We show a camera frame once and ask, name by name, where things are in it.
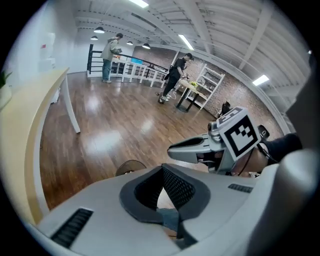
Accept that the white side table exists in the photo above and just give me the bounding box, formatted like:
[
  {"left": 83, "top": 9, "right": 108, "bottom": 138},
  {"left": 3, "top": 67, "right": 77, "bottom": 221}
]
[
  {"left": 109, "top": 56, "right": 131, "bottom": 78},
  {"left": 121, "top": 58, "right": 149, "bottom": 84},
  {"left": 139, "top": 65, "right": 169, "bottom": 89}
]

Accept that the black metal railing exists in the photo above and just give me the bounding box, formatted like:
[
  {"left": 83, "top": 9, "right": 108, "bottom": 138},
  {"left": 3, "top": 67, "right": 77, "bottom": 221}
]
[{"left": 86, "top": 43, "right": 171, "bottom": 76}]

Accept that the long ceiling light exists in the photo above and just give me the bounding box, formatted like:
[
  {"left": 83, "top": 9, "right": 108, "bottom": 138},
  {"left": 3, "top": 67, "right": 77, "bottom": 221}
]
[
  {"left": 177, "top": 34, "right": 195, "bottom": 51},
  {"left": 127, "top": 0, "right": 150, "bottom": 9},
  {"left": 251, "top": 74, "right": 271, "bottom": 87}
]

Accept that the white table leg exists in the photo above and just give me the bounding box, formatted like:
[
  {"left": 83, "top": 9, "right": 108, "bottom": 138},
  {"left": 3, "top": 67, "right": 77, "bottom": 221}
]
[{"left": 60, "top": 74, "right": 81, "bottom": 134}]

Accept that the white shelf unit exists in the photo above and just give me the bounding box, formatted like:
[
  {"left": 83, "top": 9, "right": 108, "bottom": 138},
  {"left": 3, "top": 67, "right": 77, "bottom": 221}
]
[{"left": 186, "top": 63, "right": 226, "bottom": 111}]

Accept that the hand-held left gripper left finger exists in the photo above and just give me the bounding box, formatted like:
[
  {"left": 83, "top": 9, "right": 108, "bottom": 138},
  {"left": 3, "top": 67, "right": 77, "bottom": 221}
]
[{"left": 37, "top": 163, "right": 181, "bottom": 252}]

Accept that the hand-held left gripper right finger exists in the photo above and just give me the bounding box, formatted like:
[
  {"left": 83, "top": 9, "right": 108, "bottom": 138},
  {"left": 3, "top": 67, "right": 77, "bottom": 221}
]
[{"left": 161, "top": 163, "right": 259, "bottom": 249}]

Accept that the white open box bin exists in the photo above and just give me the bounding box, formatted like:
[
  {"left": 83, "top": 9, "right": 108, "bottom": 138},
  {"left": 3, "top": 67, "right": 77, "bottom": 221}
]
[{"left": 49, "top": 87, "right": 61, "bottom": 105}]

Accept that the black round trash bin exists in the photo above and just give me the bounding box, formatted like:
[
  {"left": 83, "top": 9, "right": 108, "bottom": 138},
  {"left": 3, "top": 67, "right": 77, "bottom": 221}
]
[{"left": 115, "top": 159, "right": 148, "bottom": 177}]

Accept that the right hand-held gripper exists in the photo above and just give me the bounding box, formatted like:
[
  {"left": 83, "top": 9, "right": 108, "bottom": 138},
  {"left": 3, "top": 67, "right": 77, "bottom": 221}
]
[{"left": 166, "top": 106, "right": 271, "bottom": 176}]

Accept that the person's right forearm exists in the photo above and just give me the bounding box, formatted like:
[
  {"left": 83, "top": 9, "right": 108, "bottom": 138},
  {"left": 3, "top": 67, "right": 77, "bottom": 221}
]
[{"left": 231, "top": 132, "right": 304, "bottom": 176}]

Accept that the white water dispenser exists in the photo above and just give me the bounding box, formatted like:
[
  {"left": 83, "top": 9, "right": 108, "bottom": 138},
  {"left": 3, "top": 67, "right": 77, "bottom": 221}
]
[{"left": 38, "top": 57, "right": 57, "bottom": 73}]

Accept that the person's jeans leg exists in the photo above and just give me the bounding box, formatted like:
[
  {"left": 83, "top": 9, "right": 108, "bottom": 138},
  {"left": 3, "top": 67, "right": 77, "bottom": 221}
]
[{"left": 156, "top": 208, "right": 180, "bottom": 233}]

